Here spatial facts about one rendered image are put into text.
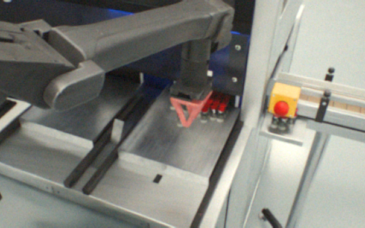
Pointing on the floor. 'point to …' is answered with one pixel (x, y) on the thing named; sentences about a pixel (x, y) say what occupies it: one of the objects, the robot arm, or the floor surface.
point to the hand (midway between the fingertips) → (189, 119)
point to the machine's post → (254, 99)
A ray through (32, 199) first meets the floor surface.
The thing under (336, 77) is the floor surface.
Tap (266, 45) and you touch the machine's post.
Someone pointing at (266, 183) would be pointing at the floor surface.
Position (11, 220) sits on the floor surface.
